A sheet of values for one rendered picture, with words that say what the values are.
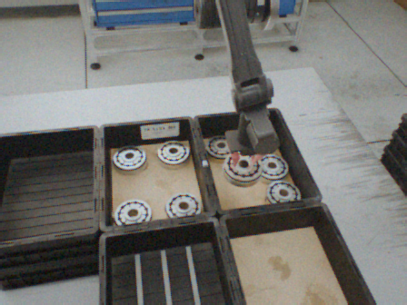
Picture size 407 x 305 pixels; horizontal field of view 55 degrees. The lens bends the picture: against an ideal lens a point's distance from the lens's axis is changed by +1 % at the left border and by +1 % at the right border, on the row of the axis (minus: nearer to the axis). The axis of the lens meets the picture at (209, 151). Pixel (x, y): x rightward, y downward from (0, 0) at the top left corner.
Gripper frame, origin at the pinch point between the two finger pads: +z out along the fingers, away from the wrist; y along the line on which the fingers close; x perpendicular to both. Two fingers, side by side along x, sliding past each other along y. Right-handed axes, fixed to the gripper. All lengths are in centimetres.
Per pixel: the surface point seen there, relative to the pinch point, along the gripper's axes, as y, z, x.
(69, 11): -71, 116, 282
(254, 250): 1.1, 18.8, -16.3
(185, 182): -13.4, 20.3, 10.0
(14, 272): -61, 22, -9
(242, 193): 2.9, 19.9, 2.7
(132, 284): -32.2, 18.7, -19.5
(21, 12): -110, 114, 281
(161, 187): -21.1, 20.3, 9.6
